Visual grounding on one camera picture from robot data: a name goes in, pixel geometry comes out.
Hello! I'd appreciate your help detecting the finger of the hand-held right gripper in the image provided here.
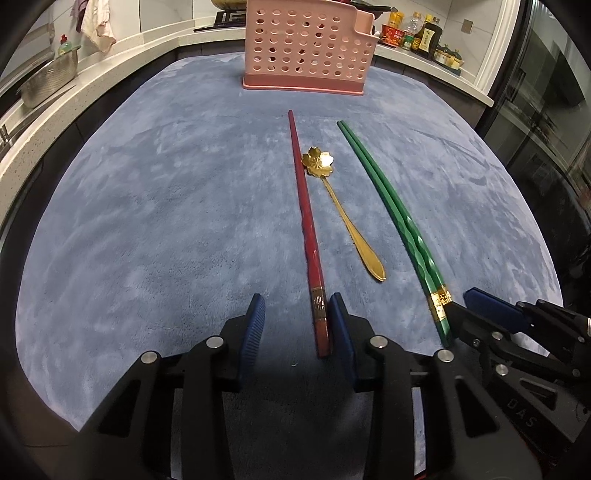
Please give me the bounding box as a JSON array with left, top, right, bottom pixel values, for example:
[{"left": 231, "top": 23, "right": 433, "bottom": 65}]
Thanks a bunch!
[
  {"left": 447, "top": 302, "right": 591, "bottom": 462},
  {"left": 463, "top": 287, "right": 591, "bottom": 344}
]

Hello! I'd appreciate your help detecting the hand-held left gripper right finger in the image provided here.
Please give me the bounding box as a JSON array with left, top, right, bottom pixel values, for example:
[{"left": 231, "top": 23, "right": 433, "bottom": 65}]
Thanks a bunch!
[{"left": 329, "top": 293, "right": 518, "bottom": 480}]

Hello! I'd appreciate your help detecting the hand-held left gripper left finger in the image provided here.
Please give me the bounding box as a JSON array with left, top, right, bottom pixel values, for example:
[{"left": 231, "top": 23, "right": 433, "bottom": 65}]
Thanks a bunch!
[{"left": 69, "top": 293, "right": 267, "bottom": 480}]

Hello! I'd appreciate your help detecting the bright red chopstick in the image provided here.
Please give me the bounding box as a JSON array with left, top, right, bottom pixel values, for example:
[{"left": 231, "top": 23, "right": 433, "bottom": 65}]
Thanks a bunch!
[{"left": 287, "top": 109, "right": 332, "bottom": 358}]

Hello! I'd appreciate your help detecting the pink perforated utensil holder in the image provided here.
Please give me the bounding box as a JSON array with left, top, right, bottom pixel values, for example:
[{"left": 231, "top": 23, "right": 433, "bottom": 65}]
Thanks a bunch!
[{"left": 242, "top": 0, "right": 376, "bottom": 97}]

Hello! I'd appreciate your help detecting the blue plush blanket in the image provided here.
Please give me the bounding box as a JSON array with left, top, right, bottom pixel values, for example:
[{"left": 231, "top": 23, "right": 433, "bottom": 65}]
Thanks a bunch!
[{"left": 14, "top": 51, "right": 566, "bottom": 462}]

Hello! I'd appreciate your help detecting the gold flower-shaped spoon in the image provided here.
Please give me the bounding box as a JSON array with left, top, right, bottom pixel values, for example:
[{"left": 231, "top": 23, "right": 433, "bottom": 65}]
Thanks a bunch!
[{"left": 301, "top": 146, "right": 389, "bottom": 282}]

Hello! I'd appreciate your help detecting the dark glass door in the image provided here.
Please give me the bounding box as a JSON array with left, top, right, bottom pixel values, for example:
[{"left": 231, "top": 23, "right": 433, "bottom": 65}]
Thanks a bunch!
[{"left": 480, "top": 0, "right": 591, "bottom": 315}]

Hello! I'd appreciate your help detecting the small condiment jars set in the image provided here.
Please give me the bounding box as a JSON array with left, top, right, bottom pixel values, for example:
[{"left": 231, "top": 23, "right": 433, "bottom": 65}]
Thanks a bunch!
[{"left": 434, "top": 44, "right": 465, "bottom": 70}]

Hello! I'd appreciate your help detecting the dark soy sauce bottle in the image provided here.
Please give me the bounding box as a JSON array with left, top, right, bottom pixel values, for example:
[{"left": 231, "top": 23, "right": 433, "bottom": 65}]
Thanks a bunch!
[{"left": 413, "top": 16, "right": 444, "bottom": 58}]

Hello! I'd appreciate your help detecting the red seasoning packet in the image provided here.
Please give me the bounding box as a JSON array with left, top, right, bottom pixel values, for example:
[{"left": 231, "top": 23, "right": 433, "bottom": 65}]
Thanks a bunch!
[{"left": 381, "top": 24, "right": 407, "bottom": 47}]

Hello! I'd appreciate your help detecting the white kitchen counter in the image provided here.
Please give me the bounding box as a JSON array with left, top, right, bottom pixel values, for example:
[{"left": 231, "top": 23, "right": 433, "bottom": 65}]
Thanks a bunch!
[{"left": 0, "top": 18, "right": 495, "bottom": 227}]

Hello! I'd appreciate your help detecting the black gas stove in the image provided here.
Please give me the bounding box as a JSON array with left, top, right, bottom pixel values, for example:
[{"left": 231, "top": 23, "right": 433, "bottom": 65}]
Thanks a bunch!
[{"left": 194, "top": 9, "right": 247, "bottom": 33}]

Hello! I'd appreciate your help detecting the metal colander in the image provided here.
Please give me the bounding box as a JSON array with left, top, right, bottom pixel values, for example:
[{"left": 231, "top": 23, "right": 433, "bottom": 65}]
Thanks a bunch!
[{"left": 16, "top": 46, "right": 81, "bottom": 109}]

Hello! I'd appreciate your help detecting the white hanging towel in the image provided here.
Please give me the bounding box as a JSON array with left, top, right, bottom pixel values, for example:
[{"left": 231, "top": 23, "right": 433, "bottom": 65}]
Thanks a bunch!
[{"left": 81, "top": 0, "right": 116, "bottom": 51}]

